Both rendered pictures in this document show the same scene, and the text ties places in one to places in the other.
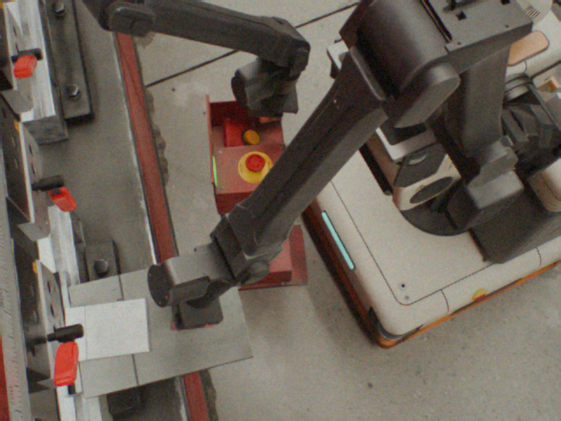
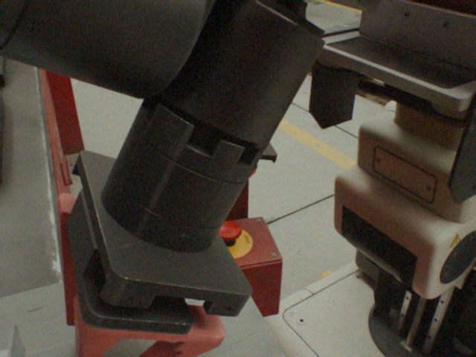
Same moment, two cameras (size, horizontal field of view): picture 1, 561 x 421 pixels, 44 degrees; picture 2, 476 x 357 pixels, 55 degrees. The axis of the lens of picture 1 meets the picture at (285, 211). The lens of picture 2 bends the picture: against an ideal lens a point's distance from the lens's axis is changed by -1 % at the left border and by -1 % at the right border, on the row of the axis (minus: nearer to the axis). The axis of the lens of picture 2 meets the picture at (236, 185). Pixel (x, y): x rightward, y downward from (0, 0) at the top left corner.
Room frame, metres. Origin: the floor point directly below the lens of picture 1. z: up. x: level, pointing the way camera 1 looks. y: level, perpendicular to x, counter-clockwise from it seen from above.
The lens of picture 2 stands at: (0.07, 0.10, 1.23)
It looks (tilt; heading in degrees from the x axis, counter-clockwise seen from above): 34 degrees down; 355
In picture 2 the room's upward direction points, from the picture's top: straight up
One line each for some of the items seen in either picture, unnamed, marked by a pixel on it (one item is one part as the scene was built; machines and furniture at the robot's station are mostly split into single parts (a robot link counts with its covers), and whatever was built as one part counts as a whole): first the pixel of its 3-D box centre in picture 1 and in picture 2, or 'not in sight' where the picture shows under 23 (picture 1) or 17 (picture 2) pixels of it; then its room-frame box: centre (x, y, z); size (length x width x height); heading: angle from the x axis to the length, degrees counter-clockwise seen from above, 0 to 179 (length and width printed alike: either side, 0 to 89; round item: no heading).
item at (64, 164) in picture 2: not in sight; (64, 161); (1.21, 0.48, 0.58); 0.15 x 0.02 x 0.07; 17
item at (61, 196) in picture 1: (56, 196); not in sight; (0.35, 0.31, 1.20); 0.04 x 0.02 x 0.10; 107
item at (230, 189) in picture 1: (249, 153); (216, 239); (0.64, 0.08, 0.75); 0.20 x 0.16 x 0.18; 8
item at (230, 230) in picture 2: (255, 165); (228, 236); (0.60, 0.07, 0.79); 0.04 x 0.04 x 0.04
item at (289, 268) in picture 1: (266, 251); not in sight; (0.65, 0.05, 0.06); 0.25 x 0.20 x 0.12; 98
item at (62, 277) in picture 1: (66, 331); not in sight; (0.20, 0.34, 0.98); 0.20 x 0.03 x 0.03; 17
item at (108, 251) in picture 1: (113, 324); not in sight; (0.23, 0.29, 0.89); 0.30 x 0.05 x 0.03; 17
